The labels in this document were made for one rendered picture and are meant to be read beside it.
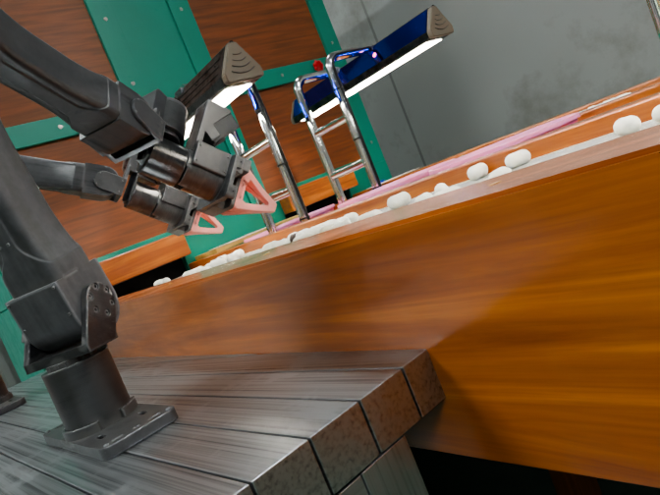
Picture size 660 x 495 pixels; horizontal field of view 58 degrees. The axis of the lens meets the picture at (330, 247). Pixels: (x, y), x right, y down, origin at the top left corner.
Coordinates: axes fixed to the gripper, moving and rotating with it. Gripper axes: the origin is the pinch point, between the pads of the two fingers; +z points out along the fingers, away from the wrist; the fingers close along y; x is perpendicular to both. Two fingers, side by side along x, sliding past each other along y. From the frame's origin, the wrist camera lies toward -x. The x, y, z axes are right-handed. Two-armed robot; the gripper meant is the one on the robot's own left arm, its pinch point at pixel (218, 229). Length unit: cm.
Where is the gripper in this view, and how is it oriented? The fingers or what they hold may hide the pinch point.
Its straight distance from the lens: 128.1
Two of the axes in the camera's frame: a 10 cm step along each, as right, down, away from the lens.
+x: -1.9, 9.3, -3.2
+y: -5.7, 1.6, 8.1
